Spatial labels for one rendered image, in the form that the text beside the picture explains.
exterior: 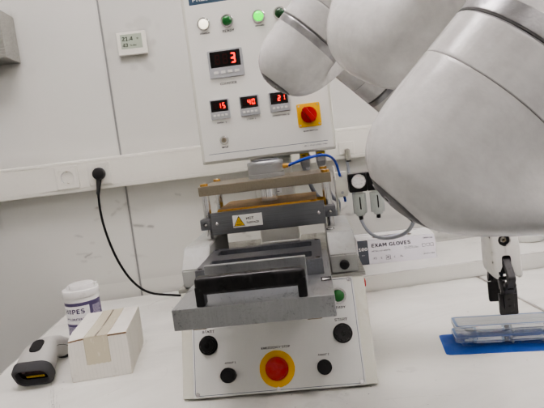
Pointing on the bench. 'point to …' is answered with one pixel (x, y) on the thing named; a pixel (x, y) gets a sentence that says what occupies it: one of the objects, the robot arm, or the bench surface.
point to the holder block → (310, 248)
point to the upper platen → (269, 197)
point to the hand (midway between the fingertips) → (502, 299)
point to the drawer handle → (250, 282)
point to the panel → (337, 376)
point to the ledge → (444, 265)
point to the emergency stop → (277, 368)
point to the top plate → (269, 177)
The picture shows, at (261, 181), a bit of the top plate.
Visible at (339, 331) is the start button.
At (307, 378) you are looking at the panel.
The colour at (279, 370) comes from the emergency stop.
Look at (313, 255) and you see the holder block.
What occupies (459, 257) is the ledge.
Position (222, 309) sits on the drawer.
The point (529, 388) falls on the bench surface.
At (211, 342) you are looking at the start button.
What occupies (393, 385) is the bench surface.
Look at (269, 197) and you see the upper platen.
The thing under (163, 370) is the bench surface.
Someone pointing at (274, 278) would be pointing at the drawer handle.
